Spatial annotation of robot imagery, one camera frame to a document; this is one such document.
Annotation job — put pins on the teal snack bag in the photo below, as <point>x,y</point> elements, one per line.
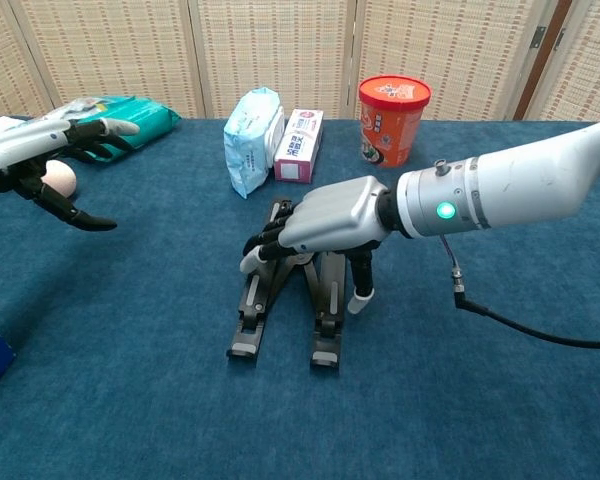
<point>80,106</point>

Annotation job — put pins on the metal screen hinge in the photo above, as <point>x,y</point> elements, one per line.
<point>559,39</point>
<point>538,37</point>

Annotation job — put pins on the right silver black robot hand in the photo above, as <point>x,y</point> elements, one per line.
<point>335,215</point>

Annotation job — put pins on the red instant noodle cup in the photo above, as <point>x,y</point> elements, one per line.
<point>390,120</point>

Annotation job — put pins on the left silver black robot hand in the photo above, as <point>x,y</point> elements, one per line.
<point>10,155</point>

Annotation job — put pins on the light blue wet wipes pack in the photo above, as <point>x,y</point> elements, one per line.
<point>252,145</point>

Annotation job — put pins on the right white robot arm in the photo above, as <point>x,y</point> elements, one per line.
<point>520,185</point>

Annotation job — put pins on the beige egg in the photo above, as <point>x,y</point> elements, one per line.
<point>62,177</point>

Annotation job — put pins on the brown wooden post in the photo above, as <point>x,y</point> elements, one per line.
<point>536,75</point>

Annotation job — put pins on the green tissue pack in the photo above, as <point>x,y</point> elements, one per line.
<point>150,117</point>

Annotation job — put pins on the black folding laptop stand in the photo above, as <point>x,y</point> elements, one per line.
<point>252,310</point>

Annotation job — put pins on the blue felt table cover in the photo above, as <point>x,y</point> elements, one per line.
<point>130,400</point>

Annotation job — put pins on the woven bamboo folding screen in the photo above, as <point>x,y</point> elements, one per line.
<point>105,50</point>
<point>595,65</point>

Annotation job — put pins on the white pink toothpaste box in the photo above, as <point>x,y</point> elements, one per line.
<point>300,150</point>

